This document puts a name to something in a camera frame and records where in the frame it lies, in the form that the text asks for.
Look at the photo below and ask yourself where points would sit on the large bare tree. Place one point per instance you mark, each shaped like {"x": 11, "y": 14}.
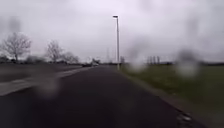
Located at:
{"x": 15, "y": 50}

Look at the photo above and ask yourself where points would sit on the row of trees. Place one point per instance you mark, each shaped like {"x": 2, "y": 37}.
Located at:
{"x": 153, "y": 60}

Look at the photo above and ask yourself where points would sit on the tall street lamp pole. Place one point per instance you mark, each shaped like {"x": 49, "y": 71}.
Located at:
{"x": 117, "y": 46}

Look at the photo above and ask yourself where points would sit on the dark asphalt path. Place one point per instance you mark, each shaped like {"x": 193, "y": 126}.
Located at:
{"x": 96, "y": 100}

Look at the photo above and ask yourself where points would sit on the green grass field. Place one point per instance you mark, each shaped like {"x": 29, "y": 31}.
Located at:
{"x": 190, "y": 85}

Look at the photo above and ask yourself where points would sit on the grey asphalt road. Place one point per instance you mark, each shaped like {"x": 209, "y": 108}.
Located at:
{"x": 20, "y": 71}

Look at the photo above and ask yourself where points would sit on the grey verge strip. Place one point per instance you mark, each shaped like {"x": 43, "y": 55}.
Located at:
{"x": 191, "y": 108}

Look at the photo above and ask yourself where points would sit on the pale kerb strip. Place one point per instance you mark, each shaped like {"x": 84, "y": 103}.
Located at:
{"x": 13, "y": 86}

